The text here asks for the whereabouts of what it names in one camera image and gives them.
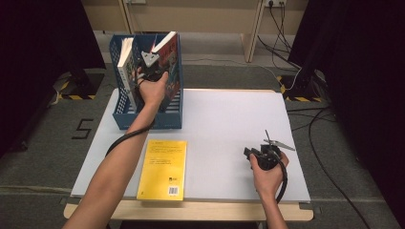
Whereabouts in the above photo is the black floor cable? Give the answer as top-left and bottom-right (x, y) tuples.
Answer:
(257, 3), (302, 70)
(307, 106), (373, 229)

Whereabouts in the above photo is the black curtain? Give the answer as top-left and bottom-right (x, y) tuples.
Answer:
(0, 0), (106, 156)
(288, 0), (405, 220)

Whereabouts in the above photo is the blue file rack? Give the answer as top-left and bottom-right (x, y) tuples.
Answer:
(109, 31), (184, 131)

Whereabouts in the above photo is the white book with green print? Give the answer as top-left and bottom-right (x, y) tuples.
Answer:
(117, 37), (141, 113)

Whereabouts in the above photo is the teal illustrated book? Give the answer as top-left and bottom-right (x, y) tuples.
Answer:
(151, 31), (181, 111)

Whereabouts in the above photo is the black metal stand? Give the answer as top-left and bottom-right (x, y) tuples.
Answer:
(52, 70), (106, 101)
(276, 70), (327, 103)

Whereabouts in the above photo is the grey table bracket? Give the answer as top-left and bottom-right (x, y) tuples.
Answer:
(299, 201), (323, 215)
(59, 197), (80, 206)

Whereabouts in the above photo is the person's right hand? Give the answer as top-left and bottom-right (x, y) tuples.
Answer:
(248, 152), (290, 201)

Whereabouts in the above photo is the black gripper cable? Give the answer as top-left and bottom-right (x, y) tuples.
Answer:
(104, 74), (157, 158)
(274, 157), (289, 204)

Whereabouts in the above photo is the beige desk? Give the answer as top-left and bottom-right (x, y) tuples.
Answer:
(79, 0), (309, 64)

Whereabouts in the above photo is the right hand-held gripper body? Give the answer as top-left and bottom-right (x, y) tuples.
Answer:
(252, 129), (296, 171)

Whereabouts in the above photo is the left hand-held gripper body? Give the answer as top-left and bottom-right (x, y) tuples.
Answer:
(137, 51), (168, 83)

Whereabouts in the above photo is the white floor cable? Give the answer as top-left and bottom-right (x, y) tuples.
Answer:
(182, 56), (302, 92)

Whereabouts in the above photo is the yellow book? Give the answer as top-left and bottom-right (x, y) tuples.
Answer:
(137, 138), (188, 202)

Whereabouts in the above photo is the person's left hand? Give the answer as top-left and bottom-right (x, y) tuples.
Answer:
(137, 72), (170, 109)

